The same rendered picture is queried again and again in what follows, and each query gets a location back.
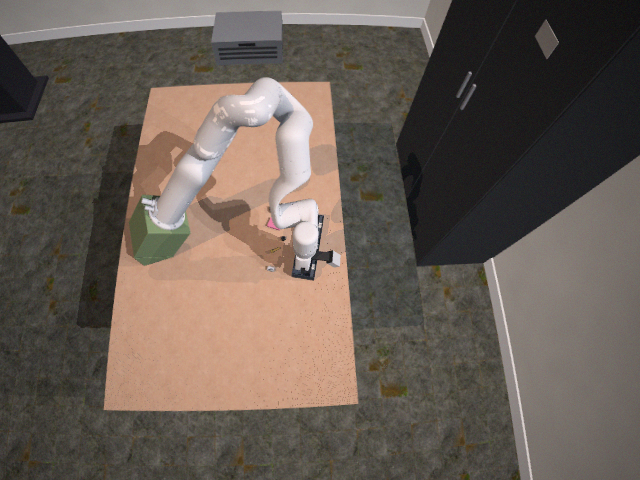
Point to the pink flat rectangular block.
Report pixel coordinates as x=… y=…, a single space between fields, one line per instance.
x=271 y=225

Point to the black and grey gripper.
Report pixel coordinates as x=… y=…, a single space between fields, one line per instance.
x=302 y=263

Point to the dark grey rack of bins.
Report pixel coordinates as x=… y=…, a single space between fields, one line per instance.
x=310 y=274

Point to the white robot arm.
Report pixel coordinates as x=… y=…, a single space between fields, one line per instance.
x=264 y=99

